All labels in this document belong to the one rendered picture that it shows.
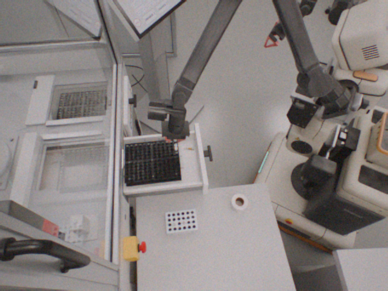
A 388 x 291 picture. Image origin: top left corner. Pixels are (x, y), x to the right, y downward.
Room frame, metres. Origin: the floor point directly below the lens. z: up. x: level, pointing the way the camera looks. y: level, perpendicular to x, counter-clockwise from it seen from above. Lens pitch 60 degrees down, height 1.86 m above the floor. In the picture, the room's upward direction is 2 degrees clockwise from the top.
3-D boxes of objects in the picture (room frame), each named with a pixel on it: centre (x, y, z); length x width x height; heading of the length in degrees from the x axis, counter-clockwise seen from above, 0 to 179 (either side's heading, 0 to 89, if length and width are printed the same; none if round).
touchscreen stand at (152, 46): (1.43, 0.26, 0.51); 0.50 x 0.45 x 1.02; 58
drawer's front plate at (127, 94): (0.78, 0.32, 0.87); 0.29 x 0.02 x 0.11; 9
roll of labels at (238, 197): (0.35, -0.19, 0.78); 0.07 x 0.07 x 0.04
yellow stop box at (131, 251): (0.15, 0.21, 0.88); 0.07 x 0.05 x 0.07; 9
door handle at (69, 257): (0.05, 0.19, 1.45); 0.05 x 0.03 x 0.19; 99
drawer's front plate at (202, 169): (0.52, -0.03, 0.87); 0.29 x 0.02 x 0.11; 9
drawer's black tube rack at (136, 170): (0.49, 0.17, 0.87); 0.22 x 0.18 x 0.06; 99
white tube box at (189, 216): (0.27, 0.04, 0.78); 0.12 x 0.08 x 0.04; 99
